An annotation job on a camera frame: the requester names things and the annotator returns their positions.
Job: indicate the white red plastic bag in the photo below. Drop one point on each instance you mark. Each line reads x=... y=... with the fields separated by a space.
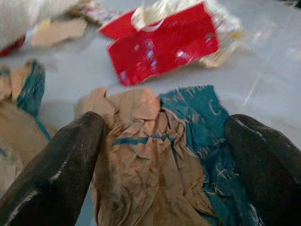
x=21 y=16

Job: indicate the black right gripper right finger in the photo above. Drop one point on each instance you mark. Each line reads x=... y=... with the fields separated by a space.
x=270 y=174

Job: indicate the brown cardboard piece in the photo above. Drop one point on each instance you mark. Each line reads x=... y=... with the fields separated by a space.
x=58 y=31

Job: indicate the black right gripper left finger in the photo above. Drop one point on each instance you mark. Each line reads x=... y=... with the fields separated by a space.
x=54 y=169

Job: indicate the red glossy packet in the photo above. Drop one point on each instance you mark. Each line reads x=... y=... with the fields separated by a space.
x=164 y=47

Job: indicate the brown teal paper bag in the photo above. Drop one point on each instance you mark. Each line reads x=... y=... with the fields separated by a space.
x=21 y=131
x=145 y=164

